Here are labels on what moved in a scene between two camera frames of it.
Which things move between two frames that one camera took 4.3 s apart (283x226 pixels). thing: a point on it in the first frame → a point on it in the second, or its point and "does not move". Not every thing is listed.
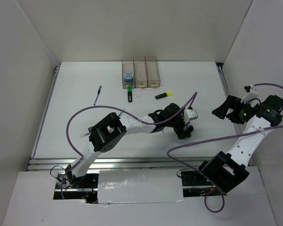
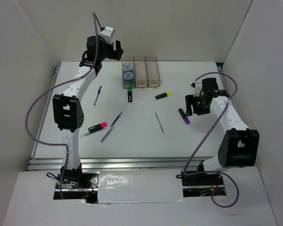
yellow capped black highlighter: x=163 y=95 does not move
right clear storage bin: x=153 y=72 does not move
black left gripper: x=186 y=133 → x=115 y=54
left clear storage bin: x=128 y=75 does not move
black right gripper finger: x=221 y=111 → x=190 y=100
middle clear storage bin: x=140 y=72 does not move
